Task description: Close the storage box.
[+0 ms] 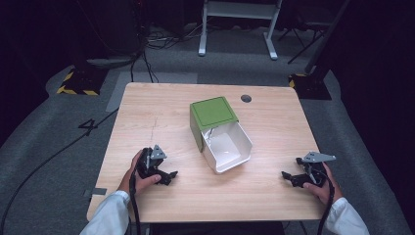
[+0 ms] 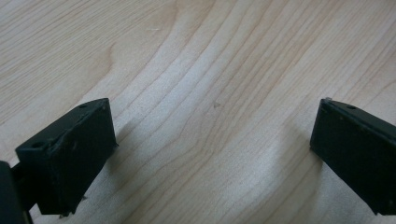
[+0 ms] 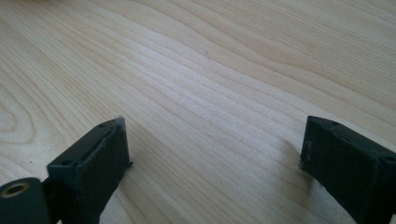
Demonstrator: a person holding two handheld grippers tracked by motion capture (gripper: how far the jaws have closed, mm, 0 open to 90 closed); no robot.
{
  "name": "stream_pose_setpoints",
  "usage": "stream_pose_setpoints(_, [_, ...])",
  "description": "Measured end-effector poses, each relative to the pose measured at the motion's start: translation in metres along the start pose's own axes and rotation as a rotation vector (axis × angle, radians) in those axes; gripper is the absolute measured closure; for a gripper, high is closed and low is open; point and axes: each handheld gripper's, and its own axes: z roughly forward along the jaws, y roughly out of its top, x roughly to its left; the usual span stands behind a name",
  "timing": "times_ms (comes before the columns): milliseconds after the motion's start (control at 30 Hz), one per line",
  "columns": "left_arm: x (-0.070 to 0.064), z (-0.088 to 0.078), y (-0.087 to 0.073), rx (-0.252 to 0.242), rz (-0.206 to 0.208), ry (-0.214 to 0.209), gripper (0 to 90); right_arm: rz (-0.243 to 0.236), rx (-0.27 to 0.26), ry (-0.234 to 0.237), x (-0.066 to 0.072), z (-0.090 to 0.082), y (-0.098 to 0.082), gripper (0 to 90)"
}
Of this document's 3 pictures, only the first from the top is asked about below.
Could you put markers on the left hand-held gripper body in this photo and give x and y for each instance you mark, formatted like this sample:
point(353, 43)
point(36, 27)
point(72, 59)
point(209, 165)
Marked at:
point(147, 162)

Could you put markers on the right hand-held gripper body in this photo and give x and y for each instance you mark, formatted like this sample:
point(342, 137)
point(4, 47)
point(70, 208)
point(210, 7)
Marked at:
point(313, 169)

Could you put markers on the white drawer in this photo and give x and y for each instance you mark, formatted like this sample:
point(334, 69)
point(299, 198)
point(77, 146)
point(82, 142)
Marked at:
point(226, 147)

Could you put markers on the green drawer cabinet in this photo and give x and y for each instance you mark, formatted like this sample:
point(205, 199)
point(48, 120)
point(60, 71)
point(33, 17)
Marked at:
point(208, 117)

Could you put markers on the person's left hand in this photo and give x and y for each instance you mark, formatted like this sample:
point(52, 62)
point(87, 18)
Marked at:
point(140, 180)

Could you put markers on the person's right hand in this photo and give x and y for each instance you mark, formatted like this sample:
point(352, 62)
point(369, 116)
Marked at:
point(323, 189)

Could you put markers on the grey tape piece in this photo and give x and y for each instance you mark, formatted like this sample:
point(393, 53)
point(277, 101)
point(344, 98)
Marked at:
point(98, 192)

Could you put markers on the black yellow striped stand base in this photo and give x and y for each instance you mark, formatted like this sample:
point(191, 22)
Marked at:
point(81, 83)
point(308, 85)

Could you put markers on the black tripod stand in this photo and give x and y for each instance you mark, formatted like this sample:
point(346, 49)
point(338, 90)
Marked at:
point(305, 39)

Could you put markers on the grey metal pole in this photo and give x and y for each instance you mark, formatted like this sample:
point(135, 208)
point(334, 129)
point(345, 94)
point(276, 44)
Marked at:
point(326, 36)

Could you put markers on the white metal table frame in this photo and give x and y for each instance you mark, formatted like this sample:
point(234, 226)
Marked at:
point(239, 23)

